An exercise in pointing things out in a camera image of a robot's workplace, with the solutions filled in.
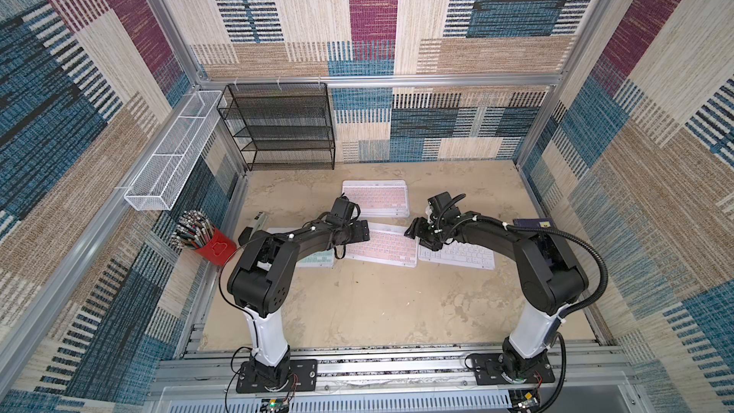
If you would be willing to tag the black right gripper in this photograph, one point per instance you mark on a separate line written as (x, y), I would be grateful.
(424, 232)

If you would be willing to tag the white key keyboard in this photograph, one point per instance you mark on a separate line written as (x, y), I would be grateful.
(460, 255)

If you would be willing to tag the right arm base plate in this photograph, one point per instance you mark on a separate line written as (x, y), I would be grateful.
(505, 369)

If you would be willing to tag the white wire mesh basket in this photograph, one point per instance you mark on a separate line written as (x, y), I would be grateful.
(161, 181)

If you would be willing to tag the black white stapler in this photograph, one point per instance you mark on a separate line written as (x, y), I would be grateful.
(257, 224)

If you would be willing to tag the bundle of pens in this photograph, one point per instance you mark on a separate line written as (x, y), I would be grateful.
(193, 231)

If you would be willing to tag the red pen holder cup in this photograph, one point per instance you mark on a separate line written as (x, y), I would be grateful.
(218, 249)

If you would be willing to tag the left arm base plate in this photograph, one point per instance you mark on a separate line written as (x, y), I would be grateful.
(255, 377)

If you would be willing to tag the dark blue notebook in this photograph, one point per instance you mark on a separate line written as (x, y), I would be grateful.
(537, 223)

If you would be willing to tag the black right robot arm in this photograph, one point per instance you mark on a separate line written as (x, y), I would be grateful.
(559, 274)

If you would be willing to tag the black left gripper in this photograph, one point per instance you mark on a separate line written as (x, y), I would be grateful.
(362, 233)

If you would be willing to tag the black wire shelf rack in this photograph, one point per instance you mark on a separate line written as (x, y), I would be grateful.
(281, 126)

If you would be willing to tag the green key keyboard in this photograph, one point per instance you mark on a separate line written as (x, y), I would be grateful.
(318, 260)

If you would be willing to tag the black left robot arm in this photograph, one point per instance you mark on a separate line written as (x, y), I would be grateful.
(261, 279)

